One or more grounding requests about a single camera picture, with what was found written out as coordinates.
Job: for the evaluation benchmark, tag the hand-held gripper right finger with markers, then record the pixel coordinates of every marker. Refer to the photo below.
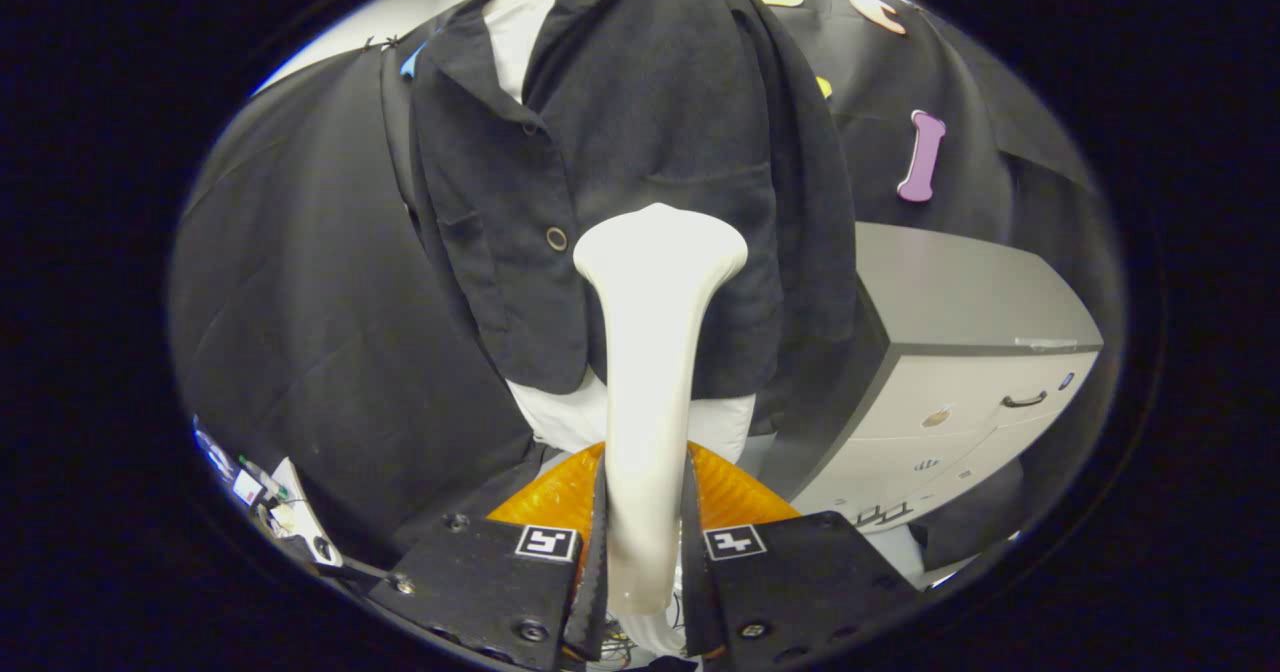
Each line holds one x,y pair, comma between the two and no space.
697,592

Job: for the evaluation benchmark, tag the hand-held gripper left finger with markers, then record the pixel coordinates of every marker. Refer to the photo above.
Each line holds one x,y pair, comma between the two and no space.
593,592

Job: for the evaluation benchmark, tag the white garment steamer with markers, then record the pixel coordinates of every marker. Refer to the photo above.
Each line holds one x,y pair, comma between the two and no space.
650,352

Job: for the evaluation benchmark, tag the black jacket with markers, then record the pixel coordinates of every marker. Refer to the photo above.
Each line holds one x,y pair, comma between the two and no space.
650,102

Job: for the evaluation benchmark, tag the white mannequin torso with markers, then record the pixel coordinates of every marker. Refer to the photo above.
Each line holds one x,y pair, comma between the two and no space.
540,417

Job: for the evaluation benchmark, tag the white plastic device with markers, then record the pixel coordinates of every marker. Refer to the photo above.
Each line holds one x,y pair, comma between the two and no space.
300,522

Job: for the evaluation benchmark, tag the green and white tube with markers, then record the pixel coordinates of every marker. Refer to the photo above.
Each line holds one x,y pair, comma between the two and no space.
262,477

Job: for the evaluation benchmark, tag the small white box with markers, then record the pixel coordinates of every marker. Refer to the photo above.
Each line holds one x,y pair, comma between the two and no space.
247,488

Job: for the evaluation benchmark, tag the grey cabinet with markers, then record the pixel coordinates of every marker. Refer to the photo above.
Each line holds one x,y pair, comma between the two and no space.
950,282

